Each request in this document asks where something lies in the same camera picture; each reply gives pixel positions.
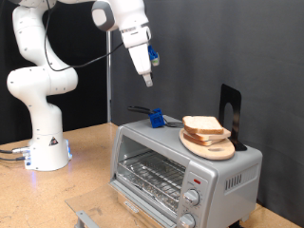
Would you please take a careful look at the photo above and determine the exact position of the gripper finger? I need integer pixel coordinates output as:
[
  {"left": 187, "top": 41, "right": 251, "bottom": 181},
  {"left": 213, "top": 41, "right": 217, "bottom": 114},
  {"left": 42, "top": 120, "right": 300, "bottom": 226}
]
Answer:
[{"left": 142, "top": 73, "right": 154, "bottom": 88}]

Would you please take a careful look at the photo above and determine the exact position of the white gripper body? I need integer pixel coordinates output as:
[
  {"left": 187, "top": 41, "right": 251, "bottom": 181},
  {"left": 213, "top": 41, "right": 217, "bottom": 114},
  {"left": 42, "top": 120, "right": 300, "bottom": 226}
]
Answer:
[{"left": 127, "top": 43, "right": 153, "bottom": 76}]

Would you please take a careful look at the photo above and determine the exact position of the black spatula with blue block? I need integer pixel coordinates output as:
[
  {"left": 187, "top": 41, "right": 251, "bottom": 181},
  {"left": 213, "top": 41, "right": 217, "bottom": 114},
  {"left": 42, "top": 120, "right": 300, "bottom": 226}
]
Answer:
[{"left": 127, "top": 105, "right": 185, "bottom": 129}]

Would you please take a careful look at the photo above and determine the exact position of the glass oven door with handle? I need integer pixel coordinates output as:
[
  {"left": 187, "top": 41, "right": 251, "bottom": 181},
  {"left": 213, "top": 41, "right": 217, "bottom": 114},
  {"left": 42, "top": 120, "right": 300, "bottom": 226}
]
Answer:
[{"left": 65, "top": 180, "right": 179, "bottom": 228}]

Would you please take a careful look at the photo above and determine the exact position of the silver toaster oven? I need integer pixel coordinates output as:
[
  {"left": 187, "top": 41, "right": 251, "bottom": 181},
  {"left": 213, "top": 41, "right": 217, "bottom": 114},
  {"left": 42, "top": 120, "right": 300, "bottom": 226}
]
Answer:
[
  {"left": 112, "top": 0, "right": 304, "bottom": 227},
  {"left": 108, "top": 114, "right": 264, "bottom": 228}
]

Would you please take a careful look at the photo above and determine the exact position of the silver oven knob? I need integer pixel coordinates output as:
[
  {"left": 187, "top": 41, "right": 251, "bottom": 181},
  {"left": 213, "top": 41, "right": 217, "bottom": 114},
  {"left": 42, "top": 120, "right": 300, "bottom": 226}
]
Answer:
[
  {"left": 178, "top": 213, "right": 197, "bottom": 228},
  {"left": 183, "top": 189, "right": 200, "bottom": 207}
]

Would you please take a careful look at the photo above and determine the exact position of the vertical metal pole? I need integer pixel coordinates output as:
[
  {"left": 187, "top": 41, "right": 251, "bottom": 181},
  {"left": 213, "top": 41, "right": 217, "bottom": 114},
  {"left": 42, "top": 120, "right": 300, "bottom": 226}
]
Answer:
[{"left": 105, "top": 29, "right": 113, "bottom": 124}]

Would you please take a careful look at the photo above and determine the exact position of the black backdrop curtain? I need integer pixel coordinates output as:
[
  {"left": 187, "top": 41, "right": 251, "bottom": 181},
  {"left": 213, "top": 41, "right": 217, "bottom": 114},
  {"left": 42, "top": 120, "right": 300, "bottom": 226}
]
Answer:
[{"left": 0, "top": 0, "right": 108, "bottom": 146}]

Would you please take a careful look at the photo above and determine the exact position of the black metal bookend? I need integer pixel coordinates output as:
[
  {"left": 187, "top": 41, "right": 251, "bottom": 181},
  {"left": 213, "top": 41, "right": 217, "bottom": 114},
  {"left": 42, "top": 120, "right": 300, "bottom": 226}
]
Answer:
[{"left": 218, "top": 83, "right": 248, "bottom": 152}]

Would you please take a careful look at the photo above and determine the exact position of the round wooden cutting board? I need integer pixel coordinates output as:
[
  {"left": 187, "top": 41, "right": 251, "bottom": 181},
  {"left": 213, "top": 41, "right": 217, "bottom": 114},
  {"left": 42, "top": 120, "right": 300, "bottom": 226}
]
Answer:
[{"left": 179, "top": 127, "right": 236, "bottom": 162}]

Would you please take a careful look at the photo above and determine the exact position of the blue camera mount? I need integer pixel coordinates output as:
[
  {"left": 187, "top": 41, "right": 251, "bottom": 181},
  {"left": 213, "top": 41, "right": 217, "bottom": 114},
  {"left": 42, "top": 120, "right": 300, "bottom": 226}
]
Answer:
[{"left": 147, "top": 44, "right": 158, "bottom": 63}]

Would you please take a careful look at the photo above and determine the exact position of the black camera cable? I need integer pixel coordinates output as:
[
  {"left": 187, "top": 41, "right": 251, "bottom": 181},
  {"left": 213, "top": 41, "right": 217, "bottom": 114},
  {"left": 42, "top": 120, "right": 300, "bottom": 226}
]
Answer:
[{"left": 44, "top": 0, "right": 124, "bottom": 72}]

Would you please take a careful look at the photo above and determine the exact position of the wire oven rack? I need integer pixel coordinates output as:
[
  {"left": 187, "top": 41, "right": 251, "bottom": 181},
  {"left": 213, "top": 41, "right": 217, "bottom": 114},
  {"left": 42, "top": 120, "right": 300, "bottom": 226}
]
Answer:
[{"left": 117, "top": 150, "right": 187, "bottom": 212}]

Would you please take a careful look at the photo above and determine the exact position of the black base cable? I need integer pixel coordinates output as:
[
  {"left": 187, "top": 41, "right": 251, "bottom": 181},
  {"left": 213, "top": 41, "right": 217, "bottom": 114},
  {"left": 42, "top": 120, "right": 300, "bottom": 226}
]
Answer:
[
  {"left": 0, "top": 145, "right": 31, "bottom": 155},
  {"left": 0, "top": 155, "right": 29, "bottom": 162}
]

